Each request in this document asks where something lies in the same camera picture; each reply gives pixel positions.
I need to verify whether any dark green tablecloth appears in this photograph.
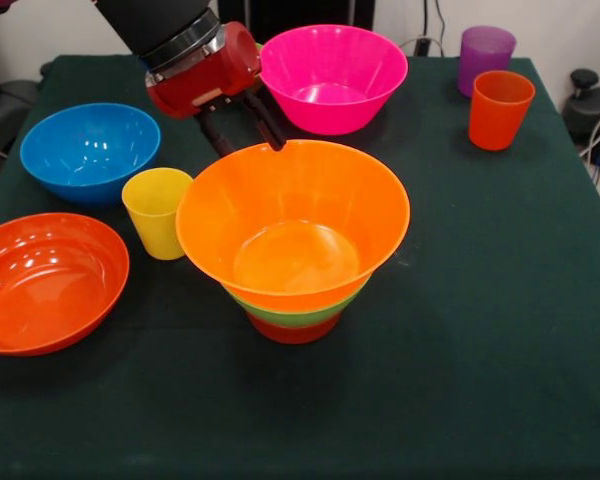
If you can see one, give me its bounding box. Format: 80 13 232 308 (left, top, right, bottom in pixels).
0 53 600 480

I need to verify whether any dark grey chair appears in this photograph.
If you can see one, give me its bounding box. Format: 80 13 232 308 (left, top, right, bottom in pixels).
0 78 42 156

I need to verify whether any blue bowl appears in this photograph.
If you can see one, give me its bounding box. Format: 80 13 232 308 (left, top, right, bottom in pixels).
19 103 162 211

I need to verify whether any black clamp knob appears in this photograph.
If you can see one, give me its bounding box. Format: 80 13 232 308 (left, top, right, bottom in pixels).
569 68 600 101

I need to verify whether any large yellow-orange bowl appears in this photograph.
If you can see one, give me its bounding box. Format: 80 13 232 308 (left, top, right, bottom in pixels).
175 139 412 313

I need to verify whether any yellow cup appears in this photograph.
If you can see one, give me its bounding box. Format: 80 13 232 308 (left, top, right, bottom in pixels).
121 167 195 262

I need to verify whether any black hanging cable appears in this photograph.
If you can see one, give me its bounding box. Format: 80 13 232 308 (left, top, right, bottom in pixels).
432 0 449 57

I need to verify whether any large green bowl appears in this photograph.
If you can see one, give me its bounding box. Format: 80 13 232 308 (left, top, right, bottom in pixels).
223 284 360 329

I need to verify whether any black rounded base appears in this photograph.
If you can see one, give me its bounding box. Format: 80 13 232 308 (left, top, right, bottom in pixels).
562 84 600 166

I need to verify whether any small orange bowl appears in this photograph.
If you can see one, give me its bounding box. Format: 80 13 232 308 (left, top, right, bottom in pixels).
247 313 342 345

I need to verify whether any purple cup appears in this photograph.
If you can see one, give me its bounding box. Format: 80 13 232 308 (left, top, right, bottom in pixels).
456 26 518 98

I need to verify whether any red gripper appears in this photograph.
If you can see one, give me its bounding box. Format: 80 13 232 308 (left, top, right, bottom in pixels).
146 21 287 159

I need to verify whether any orange cup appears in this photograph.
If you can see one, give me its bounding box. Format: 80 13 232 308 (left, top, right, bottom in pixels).
468 70 537 152

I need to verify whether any large pink bowl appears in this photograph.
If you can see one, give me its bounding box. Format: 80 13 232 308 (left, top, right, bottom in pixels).
257 23 410 137

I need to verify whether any wide shallow orange bowl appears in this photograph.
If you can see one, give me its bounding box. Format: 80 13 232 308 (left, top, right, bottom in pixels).
0 212 131 358

